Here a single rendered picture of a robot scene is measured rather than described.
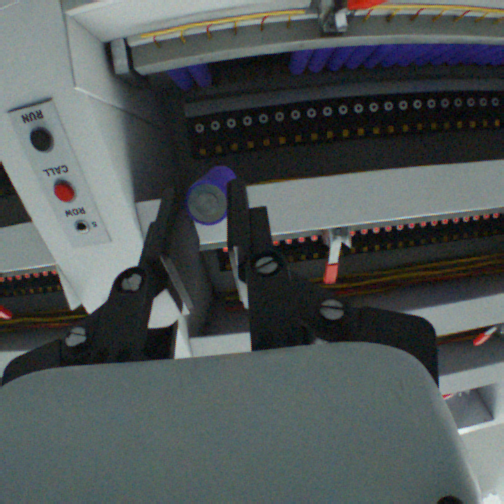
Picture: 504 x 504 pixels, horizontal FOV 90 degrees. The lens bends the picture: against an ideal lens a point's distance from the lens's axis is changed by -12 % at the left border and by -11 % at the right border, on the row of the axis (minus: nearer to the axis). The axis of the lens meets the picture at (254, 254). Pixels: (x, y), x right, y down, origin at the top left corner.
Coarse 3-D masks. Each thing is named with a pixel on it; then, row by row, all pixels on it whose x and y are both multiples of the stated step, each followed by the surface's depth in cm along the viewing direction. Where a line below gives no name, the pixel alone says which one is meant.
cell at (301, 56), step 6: (294, 54) 25; (300, 54) 24; (306, 54) 24; (294, 60) 26; (300, 60) 25; (306, 60) 26; (294, 66) 27; (300, 66) 27; (294, 72) 29; (300, 72) 29
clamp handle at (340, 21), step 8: (352, 0) 13; (360, 0) 13; (368, 0) 12; (376, 0) 12; (384, 0) 12; (336, 8) 16; (344, 8) 15; (352, 8) 14; (360, 8) 14; (336, 16) 17; (344, 16) 17; (336, 24) 17; (344, 24) 17
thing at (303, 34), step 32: (160, 32) 19; (224, 32) 20; (256, 32) 20; (288, 32) 20; (352, 32) 20; (384, 32) 20; (416, 32) 20; (448, 32) 20; (480, 32) 20; (160, 64) 21; (192, 64) 22
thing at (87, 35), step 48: (96, 0) 15; (144, 0) 16; (192, 0) 17; (240, 0) 18; (288, 0) 18; (432, 0) 18; (480, 0) 18; (96, 48) 19; (96, 96) 19; (144, 96) 28; (240, 96) 34; (288, 96) 34; (336, 96) 34
